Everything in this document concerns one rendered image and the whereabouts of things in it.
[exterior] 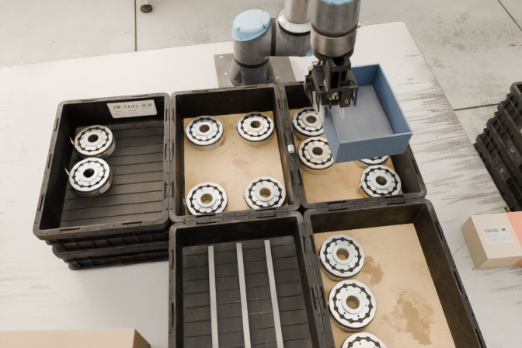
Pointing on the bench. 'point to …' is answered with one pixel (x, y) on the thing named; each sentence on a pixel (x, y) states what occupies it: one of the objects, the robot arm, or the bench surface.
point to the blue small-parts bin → (368, 120)
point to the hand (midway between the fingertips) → (326, 109)
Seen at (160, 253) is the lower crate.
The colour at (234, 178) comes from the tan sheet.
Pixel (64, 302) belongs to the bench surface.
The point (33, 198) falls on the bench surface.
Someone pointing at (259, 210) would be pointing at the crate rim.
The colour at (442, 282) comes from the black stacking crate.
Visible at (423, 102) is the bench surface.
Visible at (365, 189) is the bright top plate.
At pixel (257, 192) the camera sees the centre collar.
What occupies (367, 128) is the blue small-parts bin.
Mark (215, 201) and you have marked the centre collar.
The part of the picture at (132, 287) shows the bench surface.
